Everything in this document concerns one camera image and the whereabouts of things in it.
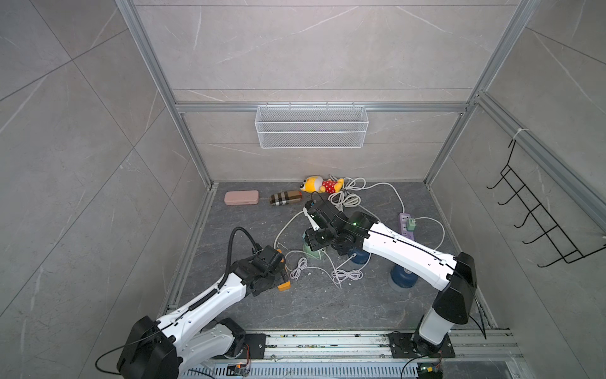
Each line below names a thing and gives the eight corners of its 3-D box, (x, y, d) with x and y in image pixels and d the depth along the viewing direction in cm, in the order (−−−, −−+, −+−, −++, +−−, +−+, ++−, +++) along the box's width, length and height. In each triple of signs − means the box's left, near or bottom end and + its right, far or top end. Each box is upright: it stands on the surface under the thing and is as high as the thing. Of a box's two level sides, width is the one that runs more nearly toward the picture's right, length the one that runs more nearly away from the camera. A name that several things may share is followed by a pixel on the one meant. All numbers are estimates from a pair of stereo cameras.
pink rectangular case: (224, 204, 114) (222, 201, 112) (227, 193, 119) (226, 189, 117) (257, 204, 114) (257, 201, 112) (260, 193, 119) (259, 189, 117)
